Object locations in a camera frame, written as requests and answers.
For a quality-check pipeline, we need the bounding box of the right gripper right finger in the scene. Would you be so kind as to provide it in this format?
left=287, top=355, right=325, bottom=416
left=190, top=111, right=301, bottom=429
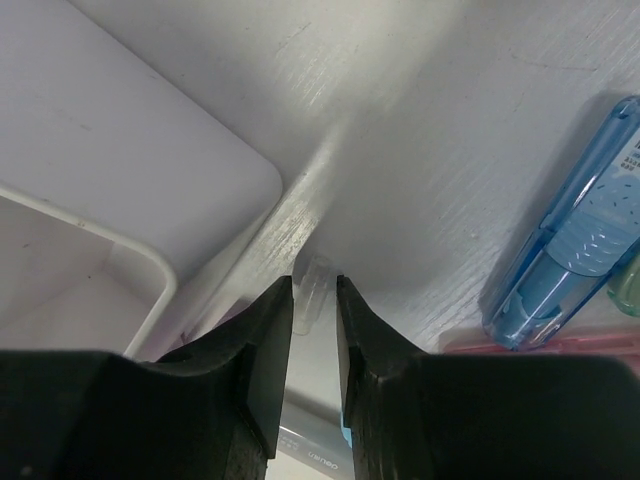
left=336, top=276, right=639, bottom=479

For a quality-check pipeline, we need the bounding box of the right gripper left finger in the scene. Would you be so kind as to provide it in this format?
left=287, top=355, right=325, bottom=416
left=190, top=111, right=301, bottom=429
left=1, top=276, right=293, bottom=479

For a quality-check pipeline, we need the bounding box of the light blue highlighter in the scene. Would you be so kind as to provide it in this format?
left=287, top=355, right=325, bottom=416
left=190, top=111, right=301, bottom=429
left=278, top=409, right=355, bottom=479

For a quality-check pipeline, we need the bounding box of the right white divided container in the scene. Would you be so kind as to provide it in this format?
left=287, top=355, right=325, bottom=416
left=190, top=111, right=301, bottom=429
left=1, top=1, right=282, bottom=360

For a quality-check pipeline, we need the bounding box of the blue correction tape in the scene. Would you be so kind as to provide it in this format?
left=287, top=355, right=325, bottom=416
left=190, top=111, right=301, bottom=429
left=482, top=95, right=639, bottom=348

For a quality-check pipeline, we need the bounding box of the pink correction tape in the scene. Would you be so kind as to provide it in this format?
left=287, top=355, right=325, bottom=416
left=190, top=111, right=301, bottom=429
left=441, top=325, right=639, bottom=356

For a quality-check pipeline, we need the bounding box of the green correction tape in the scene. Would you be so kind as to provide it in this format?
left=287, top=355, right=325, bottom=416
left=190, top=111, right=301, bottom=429
left=608, top=255, right=640, bottom=318

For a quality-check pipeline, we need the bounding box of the clear pen cap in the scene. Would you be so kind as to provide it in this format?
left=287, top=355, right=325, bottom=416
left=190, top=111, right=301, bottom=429
left=293, top=255, right=333, bottom=336

